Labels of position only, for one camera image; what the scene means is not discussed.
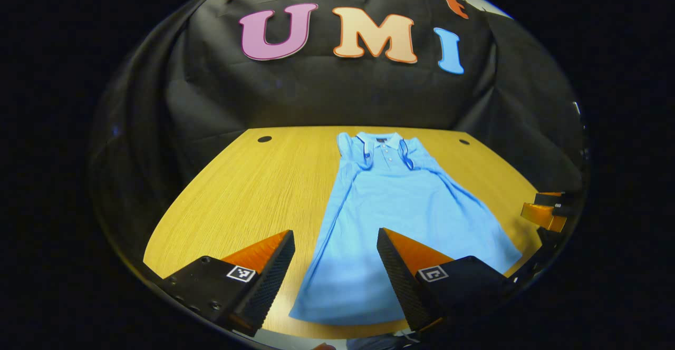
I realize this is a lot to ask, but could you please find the person's dark blue clothing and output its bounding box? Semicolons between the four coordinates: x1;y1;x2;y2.
345;333;417;350

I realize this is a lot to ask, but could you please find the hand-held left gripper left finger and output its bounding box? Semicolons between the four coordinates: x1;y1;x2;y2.
156;230;296;337

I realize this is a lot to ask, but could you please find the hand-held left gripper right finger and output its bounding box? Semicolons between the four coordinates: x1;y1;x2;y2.
377;228;517;335

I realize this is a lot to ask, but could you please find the black backdrop cloth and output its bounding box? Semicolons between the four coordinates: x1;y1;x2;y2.
90;0;586;271

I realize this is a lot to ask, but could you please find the light blue polo T-shirt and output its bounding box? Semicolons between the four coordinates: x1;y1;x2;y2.
288;131;523;326

